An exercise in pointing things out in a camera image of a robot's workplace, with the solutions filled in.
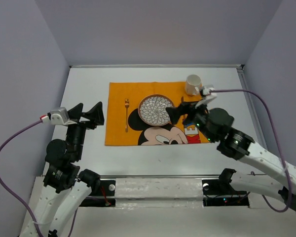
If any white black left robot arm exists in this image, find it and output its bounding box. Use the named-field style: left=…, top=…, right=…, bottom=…
left=21, top=102, right=105, bottom=237

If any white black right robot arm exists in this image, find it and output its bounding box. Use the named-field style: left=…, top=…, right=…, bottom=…
left=166, top=102, right=296, bottom=211

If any white ceramic mug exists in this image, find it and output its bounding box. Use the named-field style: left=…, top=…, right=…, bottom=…
left=185, top=75, right=202, bottom=96

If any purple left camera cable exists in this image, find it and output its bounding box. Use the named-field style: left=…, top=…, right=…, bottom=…
left=0, top=118, right=78, bottom=237

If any aluminium rail right edge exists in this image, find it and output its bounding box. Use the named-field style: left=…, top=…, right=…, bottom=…
left=236, top=65, right=268, bottom=148

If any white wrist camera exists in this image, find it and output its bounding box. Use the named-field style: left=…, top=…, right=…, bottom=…
left=40, top=107, right=72, bottom=126
left=195, top=85, right=217, bottom=108

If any orange Mickey placemat cloth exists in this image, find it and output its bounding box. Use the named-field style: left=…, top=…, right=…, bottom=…
left=105, top=81, right=208, bottom=146

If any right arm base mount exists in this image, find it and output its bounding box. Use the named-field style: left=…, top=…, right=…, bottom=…
left=202, top=168, right=250, bottom=207

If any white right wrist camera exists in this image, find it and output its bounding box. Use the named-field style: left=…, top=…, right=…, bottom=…
left=195, top=85, right=217, bottom=108

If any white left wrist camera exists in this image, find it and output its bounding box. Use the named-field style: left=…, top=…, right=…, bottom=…
left=40, top=107, right=72, bottom=126

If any floral brown rimmed plate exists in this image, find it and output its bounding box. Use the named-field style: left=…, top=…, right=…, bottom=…
left=138, top=94, right=174, bottom=127

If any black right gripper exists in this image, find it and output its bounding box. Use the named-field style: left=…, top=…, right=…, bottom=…
left=166, top=98, right=216, bottom=143

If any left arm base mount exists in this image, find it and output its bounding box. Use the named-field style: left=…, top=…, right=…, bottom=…
left=80, top=179, right=116, bottom=207

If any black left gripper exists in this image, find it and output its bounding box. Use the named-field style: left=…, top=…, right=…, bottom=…
left=66, top=100, right=105, bottom=159

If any copper fork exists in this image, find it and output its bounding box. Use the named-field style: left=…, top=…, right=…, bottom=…
left=124, top=98, right=130, bottom=133

